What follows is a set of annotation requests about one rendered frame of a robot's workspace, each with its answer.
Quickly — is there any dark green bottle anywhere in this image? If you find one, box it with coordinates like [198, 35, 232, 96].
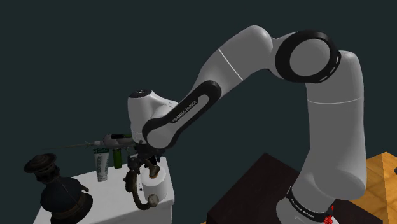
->
[112, 147, 123, 169]

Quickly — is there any white toilet paper roll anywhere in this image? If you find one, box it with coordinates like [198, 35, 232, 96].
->
[141, 165, 169, 203]

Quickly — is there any white green toothpaste tube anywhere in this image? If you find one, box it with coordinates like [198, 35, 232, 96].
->
[92, 147, 110, 183]

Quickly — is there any brown curved hook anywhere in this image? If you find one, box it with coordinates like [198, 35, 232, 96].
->
[123, 158, 161, 211]

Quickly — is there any white cabinet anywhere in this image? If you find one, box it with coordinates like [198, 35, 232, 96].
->
[32, 156, 176, 224]

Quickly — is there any dark robot stand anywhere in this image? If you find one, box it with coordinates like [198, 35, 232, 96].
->
[205, 152, 384, 224]

